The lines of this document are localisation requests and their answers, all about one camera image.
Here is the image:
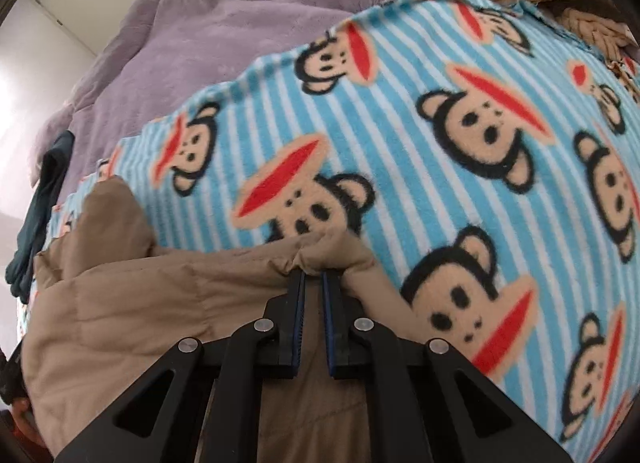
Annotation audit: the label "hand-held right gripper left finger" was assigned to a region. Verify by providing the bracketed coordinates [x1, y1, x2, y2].
[55, 270, 307, 463]

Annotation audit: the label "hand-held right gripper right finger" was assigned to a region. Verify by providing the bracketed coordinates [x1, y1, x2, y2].
[322, 270, 572, 463]

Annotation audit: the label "tan puffer jacket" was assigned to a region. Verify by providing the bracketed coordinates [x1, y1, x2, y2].
[22, 176, 417, 463]

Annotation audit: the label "person's left hand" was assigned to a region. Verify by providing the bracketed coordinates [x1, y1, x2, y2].
[11, 394, 52, 450]

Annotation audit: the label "dark teal folded pants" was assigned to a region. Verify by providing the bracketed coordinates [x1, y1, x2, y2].
[6, 130, 76, 305]

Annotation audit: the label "monkey print striped blanket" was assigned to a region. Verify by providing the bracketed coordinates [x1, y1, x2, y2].
[17, 0, 640, 463]

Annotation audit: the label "purple duvet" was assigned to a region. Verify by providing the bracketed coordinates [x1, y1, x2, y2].
[35, 0, 432, 190]

